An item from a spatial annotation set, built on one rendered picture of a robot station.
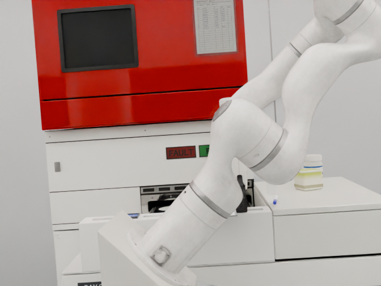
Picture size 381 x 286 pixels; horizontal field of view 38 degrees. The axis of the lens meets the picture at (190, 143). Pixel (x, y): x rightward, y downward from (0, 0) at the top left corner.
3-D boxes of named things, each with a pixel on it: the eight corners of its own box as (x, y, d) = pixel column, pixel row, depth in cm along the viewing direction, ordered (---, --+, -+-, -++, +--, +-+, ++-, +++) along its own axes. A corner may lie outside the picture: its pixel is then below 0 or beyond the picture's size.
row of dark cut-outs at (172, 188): (141, 193, 219) (140, 187, 219) (251, 186, 218) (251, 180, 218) (140, 193, 218) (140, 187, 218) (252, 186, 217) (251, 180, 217)
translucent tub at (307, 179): (293, 189, 191) (292, 169, 191) (313, 186, 193) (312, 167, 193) (304, 191, 184) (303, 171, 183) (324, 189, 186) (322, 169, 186)
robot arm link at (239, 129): (231, 224, 124) (303, 145, 122) (169, 173, 120) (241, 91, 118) (224, 208, 136) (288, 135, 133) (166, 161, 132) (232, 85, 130)
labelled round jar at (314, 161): (303, 179, 215) (301, 155, 215) (321, 177, 215) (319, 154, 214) (306, 181, 208) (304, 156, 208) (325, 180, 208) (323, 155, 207)
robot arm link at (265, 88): (307, 62, 139) (225, 145, 148) (315, 66, 154) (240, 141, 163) (282, 38, 141) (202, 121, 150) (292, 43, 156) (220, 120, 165)
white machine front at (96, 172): (54, 229, 223) (46, 130, 221) (255, 217, 220) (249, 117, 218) (51, 231, 220) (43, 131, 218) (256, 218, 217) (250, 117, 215)
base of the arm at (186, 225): (182, 298, 120) (238, 236, 119) (118, 240, 121) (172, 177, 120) (191, 274, 139) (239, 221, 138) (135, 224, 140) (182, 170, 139)
